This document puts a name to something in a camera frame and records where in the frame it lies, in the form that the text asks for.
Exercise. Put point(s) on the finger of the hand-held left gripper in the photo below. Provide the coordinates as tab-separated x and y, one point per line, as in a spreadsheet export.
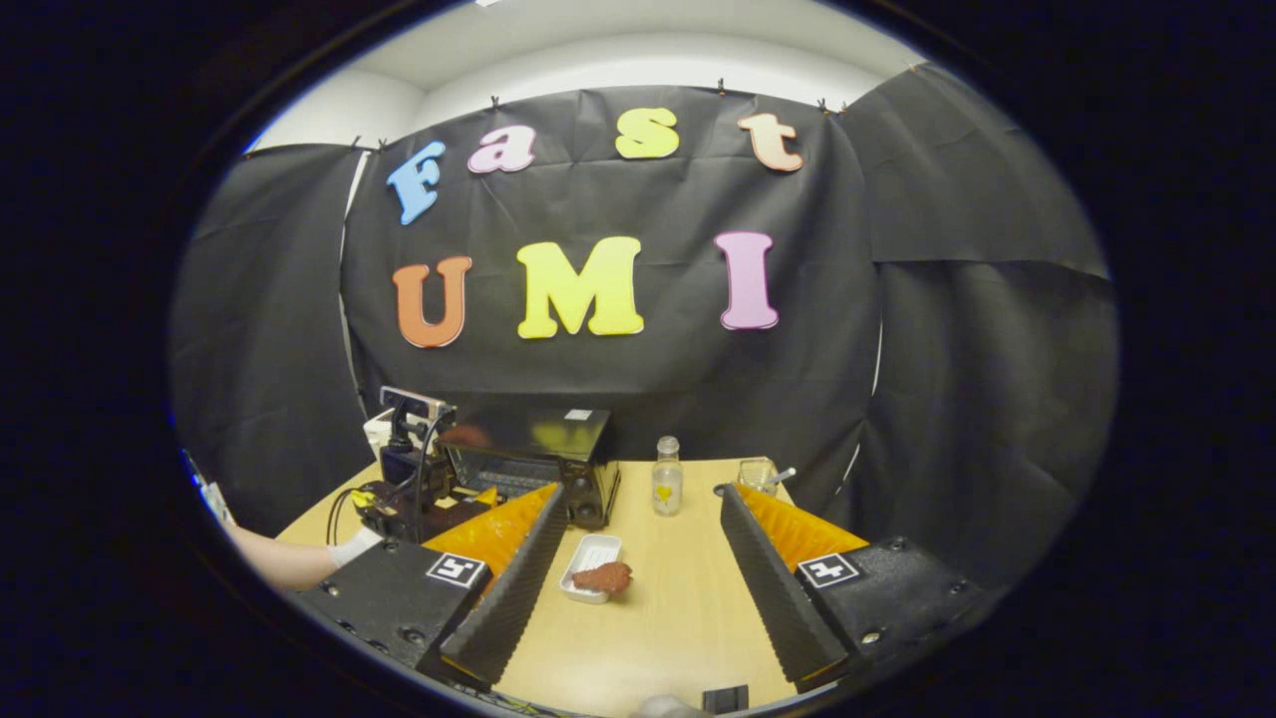
486	496

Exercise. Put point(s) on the metal spoon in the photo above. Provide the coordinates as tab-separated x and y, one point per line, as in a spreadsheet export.
783	476

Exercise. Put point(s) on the white rectangular dish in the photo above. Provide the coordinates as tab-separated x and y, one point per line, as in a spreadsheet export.
593	551

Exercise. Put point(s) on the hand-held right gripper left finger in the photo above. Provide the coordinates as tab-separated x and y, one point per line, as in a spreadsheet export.
518	588

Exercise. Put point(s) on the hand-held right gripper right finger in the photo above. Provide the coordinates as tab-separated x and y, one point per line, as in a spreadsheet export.
768	588

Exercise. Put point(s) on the red meat piece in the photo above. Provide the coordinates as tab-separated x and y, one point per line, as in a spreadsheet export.
603	577

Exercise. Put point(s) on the black backdrop cloth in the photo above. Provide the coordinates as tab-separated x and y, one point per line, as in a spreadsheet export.
638	379

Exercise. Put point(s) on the black electric oven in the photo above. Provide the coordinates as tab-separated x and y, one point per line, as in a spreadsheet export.
558	439

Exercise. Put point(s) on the metal mesh utensil holder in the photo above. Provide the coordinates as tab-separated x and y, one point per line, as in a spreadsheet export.
756	475

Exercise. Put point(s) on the clear glass bottle yellow label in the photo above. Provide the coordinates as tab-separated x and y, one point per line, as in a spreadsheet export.
667	484

